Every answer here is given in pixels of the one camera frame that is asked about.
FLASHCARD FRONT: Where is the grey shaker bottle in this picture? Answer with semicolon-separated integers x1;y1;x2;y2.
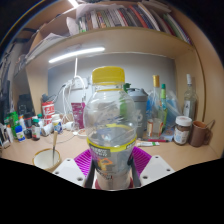
126;87;149;139

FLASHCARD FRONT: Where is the magenta carton box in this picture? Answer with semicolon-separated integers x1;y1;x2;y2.
70;101;87;130

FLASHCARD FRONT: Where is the white and green tube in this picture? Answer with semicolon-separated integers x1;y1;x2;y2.
135;140;161;148

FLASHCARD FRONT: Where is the dark bottle with green cap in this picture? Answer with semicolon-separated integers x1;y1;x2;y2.
31;118;42;141

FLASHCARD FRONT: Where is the brown mug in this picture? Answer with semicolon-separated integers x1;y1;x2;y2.
189;119;216;148

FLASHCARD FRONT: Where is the wooden shelf unit with books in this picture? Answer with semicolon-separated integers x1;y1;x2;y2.
13;0;204;111

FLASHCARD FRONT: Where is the clear bottle with yellow cap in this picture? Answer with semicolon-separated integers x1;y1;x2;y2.
146;74;165;139

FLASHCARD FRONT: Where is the clear glass bottle white cap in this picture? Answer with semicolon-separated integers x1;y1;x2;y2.
182;73;198;122

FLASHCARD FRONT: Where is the wooden stirring stick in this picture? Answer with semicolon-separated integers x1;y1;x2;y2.
51;131;60;166

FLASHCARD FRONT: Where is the black electronic device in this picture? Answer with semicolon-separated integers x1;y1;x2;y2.
16;93;36;116

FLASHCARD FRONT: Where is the white jar with blue lid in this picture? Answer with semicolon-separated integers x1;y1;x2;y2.
14;124;26;143

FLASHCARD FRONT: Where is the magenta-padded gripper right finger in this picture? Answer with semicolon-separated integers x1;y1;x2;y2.
131;145;176;187

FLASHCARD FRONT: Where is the red pen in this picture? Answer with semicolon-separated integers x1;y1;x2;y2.
143;137;169;144

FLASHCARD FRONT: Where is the white LED light bar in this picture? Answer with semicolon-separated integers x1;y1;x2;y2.
48;46;106;64

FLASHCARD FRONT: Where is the green plastic jar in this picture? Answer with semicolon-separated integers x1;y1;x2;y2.
8;111;20;134

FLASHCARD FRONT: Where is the white bottle with blue label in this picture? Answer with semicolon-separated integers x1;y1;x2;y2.
51;113;64;134

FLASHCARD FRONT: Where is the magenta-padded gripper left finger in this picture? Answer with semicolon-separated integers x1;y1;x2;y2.
52;148;96;189

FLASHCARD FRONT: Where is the clear yellow-capped drink bottle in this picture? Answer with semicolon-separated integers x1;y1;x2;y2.
83;65;138;191

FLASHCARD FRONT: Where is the white wall socket strip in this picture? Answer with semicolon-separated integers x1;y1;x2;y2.
64;78;91;90

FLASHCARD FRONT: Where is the brown jar with white lid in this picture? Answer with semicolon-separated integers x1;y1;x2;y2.
173;115;194;146

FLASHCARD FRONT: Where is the red and white can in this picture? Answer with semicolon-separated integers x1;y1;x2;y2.
41;101;56;126

